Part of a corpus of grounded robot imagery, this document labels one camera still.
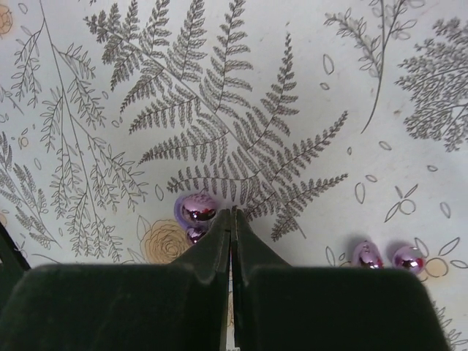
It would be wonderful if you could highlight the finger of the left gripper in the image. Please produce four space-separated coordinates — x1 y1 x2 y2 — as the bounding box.
1 224 30 293

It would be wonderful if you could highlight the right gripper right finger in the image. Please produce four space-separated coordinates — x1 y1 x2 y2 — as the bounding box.
231 208 449 351

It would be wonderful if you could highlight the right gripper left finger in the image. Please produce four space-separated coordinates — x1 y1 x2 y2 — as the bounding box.
1 209 230 350

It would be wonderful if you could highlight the purple earbud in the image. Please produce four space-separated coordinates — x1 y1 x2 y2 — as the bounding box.
351 240 426 275
173 192 218 245

